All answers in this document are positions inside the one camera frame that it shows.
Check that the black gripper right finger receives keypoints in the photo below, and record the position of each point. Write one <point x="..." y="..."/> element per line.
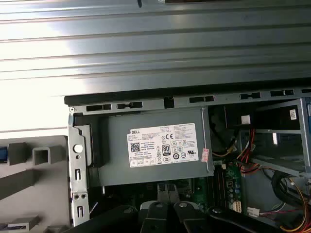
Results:
<point x="187" y="218"/>

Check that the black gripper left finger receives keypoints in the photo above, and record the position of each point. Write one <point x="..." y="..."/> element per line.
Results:
<point x="153" y="218"/>

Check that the green motherboard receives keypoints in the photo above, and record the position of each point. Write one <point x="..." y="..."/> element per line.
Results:
<point x="234" y="179"/>

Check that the grey power supply unit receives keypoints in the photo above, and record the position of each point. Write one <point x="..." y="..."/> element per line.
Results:
<point x="116" y="136"/>

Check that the grey parts rack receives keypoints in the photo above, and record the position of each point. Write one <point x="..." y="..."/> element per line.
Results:
<point x="56" y="194"/>

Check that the black open PC case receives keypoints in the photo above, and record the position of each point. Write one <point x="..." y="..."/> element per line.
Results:
<point x="218" y="98"/>

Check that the metal drive cage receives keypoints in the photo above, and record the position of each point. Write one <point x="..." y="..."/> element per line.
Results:
<point x="305" y="126"/>

